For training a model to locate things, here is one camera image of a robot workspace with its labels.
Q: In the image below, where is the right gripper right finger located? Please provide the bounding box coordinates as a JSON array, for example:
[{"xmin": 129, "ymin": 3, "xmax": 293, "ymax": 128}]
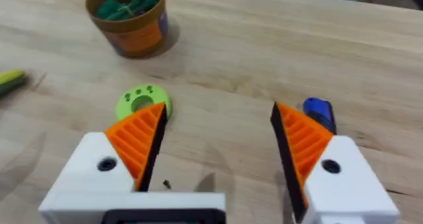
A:
[{"xmin": 270, "ymin": 101, "xmax": 401, "ymax": 224}]

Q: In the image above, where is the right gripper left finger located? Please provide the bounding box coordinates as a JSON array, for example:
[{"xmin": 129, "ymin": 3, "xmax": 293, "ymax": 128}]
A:
[{"xmin": 38, "ymin": 101, "xmax": 168, "ymax": 212}]

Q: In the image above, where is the blue electric screwdriver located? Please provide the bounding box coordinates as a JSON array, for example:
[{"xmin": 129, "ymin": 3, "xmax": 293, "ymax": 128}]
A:
[{"xmin": 302, "ymin": 97, "xmax": 337, "ymax": 135}]

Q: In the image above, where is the green and yellow toy vegetable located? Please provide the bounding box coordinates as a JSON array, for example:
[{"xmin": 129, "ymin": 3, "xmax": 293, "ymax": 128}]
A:
[{"xmin": 0, "ymin": 69, "xmax": 28, "ymax": 96}]

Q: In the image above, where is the green disc with holes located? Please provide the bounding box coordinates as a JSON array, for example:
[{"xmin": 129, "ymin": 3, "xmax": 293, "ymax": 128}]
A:
[{"xmin": 115, "ymin": 84, "xmax": 173, "ymax": 122}]

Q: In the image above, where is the brown tub with toys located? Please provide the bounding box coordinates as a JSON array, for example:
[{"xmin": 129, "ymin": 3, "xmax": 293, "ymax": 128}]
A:
[{"xmin": 85, "ymin": 0, "xmax": 169, "ymax": 58}]

